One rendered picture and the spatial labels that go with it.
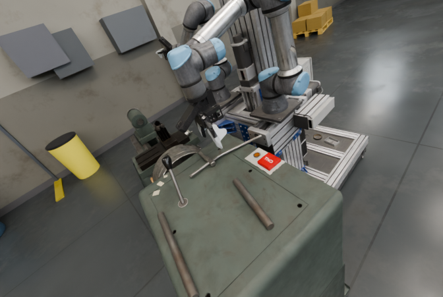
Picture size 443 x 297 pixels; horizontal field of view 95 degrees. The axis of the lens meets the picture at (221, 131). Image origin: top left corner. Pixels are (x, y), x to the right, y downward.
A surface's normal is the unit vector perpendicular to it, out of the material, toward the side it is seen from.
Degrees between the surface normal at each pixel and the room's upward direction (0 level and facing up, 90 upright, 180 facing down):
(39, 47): 90
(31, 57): 90
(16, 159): 90
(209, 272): 0
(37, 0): 90
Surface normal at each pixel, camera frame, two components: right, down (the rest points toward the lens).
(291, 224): -0.31, -0.80
